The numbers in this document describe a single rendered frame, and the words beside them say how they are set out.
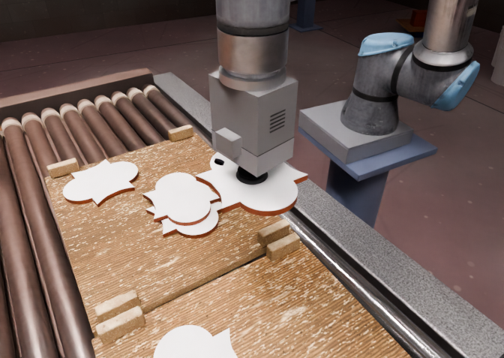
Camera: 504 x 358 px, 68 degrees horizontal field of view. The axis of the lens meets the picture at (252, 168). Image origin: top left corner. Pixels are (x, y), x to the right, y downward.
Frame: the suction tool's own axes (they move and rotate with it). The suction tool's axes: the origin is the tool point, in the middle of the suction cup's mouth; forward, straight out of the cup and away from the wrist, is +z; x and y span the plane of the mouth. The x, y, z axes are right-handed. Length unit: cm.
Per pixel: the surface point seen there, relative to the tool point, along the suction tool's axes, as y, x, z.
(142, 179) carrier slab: -31.3, -1.8, 16.5
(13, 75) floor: -378, 41, 110
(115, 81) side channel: -79, 17, 15
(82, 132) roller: -62, -2, 18
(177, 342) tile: 3.7, -16.8, 15.6
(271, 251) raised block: 2.1, 2.2, 14.1
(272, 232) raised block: -0.6, 5.3, 13.9
